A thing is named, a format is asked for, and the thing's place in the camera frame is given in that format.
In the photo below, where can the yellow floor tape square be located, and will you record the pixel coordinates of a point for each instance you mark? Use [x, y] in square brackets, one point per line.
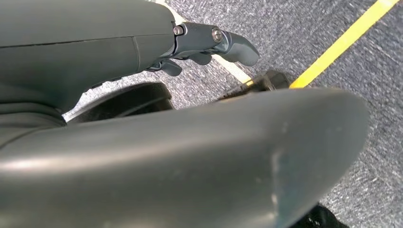
[346, 41]

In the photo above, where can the robot's black left foot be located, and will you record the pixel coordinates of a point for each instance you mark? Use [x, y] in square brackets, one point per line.
[274, 80]

